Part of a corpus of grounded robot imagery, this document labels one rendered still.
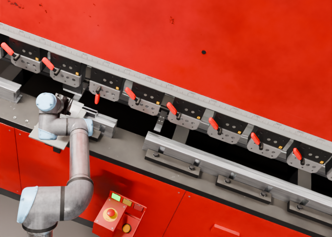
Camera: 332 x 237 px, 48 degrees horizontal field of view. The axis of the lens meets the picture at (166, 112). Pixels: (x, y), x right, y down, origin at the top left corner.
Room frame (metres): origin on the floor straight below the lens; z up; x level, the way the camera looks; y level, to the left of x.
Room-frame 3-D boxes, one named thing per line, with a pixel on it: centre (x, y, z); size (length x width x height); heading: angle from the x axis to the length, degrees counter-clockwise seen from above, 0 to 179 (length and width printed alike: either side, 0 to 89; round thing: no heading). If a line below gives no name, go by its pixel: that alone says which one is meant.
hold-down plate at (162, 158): (1.20, -0.12, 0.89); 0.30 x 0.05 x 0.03; 88
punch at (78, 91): (1.28, 0.48, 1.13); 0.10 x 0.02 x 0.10; 88
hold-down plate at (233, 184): (1.19, -0.52, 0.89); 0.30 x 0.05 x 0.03; 88
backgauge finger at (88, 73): (1.43, 0.47, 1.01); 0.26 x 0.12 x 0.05; 178
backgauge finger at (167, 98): (1.42, 0.01, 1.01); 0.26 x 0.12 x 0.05; 178
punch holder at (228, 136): (1.25, -0.29, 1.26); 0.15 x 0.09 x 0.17; 88
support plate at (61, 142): (1.13, 0.49, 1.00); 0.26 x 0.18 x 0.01; 178
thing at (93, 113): (1.28, 0.44, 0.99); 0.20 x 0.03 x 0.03; 88
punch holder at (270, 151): (1.24, -0.49, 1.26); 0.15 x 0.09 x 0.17; 88
